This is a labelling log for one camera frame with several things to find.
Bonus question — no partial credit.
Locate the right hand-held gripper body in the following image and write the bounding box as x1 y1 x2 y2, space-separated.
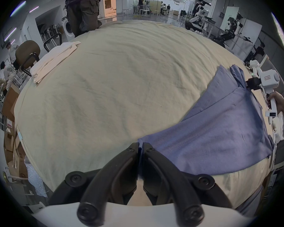
246 60 281 125

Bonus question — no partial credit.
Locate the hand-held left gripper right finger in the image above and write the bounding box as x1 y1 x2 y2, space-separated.
142 142 233 227

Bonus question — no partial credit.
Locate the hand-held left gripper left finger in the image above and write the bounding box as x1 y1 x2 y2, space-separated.
48 142 140 227

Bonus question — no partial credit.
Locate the blue shirt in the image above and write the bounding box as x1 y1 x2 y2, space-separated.
137 65 275 176

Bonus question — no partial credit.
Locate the person's right hand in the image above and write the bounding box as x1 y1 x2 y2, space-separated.
267 91 284 114

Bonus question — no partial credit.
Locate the white hand controller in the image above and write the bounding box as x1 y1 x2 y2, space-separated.
272 114 284 143

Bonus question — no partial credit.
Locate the white and black robot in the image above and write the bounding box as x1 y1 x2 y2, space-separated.
213 13 245 47
185 1 211 31

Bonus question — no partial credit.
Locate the stack of cardboard cartons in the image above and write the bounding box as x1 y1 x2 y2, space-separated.
2 84 29 180

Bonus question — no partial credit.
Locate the folded white cloth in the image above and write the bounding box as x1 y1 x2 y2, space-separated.
30 41 81 84

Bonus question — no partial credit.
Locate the group of people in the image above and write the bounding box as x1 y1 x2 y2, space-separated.
135 0 171 16

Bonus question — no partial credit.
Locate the black office chair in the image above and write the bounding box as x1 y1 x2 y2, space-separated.
44 33 62 53

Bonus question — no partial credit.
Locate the brown padded office chair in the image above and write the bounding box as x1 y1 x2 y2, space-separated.
15 40 41 77

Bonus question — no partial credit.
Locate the white washing machine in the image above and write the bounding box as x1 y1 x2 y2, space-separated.
61 16 75 37

